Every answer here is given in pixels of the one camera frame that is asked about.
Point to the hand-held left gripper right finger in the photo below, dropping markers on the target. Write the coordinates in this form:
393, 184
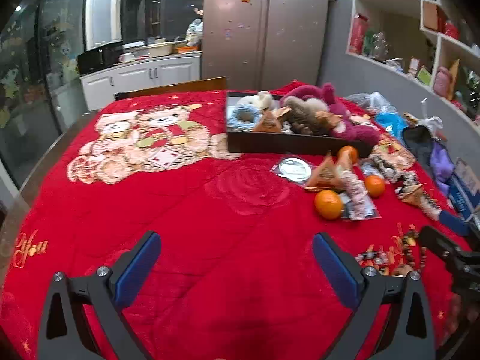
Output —
335, 270

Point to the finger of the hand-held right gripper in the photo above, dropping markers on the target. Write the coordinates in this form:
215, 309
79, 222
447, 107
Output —
452, 220
437, 240

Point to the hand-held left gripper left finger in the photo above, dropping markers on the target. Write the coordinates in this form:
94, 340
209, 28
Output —
137, 270

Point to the orange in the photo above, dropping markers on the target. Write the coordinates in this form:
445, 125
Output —
329, 204
348, 153
374, 186

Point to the clear plastic snack packet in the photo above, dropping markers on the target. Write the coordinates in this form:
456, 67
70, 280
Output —
354, 191

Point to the black rectangular tray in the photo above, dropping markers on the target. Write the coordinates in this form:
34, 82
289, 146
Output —
285, 144

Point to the lone brown pyramid packet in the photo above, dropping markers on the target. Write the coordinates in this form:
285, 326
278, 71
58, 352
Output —
429, 204

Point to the blue and white cardboard box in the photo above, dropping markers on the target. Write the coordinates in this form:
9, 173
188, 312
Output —
465, 191

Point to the dark scrunchie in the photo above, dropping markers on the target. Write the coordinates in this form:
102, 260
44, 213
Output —
408, 180

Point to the black and white scrunchie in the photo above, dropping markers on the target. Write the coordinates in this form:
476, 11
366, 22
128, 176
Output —
384, 167

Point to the red printed blanket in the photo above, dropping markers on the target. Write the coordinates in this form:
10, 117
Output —
225, 232

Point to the white plastic bag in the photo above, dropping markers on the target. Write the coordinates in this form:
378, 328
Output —
427, 118

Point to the round silver disc packet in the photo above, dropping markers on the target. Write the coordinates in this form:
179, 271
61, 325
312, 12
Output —
294, 168

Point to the blue plastic bag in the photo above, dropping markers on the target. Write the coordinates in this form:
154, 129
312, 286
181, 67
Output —
392, 123

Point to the pink plush bear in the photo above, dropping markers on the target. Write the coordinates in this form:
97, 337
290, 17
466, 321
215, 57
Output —
352, 129

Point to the pink jar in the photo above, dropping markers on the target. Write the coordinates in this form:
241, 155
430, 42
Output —
442, 80

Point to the clear plastic bag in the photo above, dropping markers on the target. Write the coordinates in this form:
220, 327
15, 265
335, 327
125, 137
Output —
369, 101

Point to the orange paper cone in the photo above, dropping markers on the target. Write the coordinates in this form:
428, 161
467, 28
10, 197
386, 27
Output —
453, 73

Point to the green box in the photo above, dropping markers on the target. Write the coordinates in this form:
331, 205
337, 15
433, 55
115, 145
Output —
423, 75

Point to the brown plush toy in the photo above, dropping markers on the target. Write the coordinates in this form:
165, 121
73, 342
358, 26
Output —
303, 114

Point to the small white box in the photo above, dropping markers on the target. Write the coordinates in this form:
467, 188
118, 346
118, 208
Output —
412, 65

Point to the blue scrunchie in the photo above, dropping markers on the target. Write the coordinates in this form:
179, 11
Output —
240, 118

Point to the white plush toy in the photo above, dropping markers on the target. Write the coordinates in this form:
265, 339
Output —
258, 100

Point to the red jar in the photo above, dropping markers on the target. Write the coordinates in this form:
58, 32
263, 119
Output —
452, 30

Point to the clear glassware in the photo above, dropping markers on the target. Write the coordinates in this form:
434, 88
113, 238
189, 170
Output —
377, 43

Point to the white kitchen cabinet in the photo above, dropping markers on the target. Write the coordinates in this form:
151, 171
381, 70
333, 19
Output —
131, 77

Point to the brown cardboard box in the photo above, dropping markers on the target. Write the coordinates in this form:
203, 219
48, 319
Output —
431, 17

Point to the red gift box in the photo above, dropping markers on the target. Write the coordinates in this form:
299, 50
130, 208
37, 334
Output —
358, 33

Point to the white cup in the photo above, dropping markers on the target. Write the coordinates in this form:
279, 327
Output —
126, 57

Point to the black microwave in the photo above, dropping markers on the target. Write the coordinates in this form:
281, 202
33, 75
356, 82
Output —
99, 58

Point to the beige plastic basin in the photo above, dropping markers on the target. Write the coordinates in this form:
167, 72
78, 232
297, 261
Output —
157, 48

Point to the orange tray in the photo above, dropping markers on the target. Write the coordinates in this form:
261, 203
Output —
187, 48

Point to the glass sliding door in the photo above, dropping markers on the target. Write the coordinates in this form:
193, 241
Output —
56, 45

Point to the plastic bag on counter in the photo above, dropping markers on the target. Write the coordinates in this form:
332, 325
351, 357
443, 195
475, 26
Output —
195, 32

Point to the silver double-door fridge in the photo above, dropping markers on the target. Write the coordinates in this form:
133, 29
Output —
262, 26

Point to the dark glass window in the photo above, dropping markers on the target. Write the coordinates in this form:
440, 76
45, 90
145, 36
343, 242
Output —
180, 7

